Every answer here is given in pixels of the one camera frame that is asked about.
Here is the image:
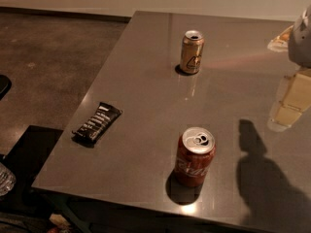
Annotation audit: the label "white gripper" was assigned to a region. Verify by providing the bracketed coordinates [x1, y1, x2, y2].
[267, 5, 311, 132]

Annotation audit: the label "orange soda can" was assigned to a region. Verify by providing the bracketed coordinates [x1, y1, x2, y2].
[180, 30, 204, 75]

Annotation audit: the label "red coke can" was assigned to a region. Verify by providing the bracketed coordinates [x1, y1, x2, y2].
[174, 127, 216, 187]

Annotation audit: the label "black snack bar wrapper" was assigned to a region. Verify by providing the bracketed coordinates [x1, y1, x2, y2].
[73, 102, 122, 145]

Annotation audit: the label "black object at left edge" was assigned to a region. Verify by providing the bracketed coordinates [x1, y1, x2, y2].
[0, 75, 12, 100]

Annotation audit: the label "clear plastic object lower left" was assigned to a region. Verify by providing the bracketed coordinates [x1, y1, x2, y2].
[0, 163, 17, 196]

